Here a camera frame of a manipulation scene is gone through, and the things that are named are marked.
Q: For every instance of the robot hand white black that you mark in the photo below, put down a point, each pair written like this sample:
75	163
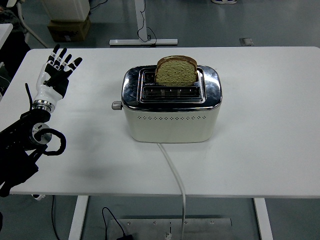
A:
47	93

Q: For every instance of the grey toaster lever knob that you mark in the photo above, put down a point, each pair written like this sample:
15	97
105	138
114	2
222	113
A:
116	105

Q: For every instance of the white chrome toaster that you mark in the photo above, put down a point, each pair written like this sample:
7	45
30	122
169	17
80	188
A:
170	125

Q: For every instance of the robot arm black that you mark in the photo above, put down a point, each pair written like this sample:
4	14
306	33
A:
15	155

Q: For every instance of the person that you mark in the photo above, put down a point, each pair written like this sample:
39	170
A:
10	50

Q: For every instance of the brown cardboard box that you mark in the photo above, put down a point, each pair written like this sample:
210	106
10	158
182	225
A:
68	31

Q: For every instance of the white side table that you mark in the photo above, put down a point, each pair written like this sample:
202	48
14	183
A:
4	31

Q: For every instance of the white box-shaped appliance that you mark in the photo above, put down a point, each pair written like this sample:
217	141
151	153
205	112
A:
66	10

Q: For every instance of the small white device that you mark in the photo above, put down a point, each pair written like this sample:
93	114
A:
38	197

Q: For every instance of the white background table leg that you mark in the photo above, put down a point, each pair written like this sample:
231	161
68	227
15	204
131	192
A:
140	42

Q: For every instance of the brown bread slice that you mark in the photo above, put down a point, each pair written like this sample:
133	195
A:
175	73

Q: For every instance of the black power adapter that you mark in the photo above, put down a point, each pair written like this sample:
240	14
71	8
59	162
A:
125	237

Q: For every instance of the grey metal plate with screws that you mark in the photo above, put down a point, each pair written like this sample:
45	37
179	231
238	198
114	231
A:
200	228

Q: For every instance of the grey floor socket plate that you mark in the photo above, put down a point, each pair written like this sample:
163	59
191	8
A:
246	41

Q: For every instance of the white chair frame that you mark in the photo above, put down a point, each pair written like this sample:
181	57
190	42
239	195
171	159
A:
31	31

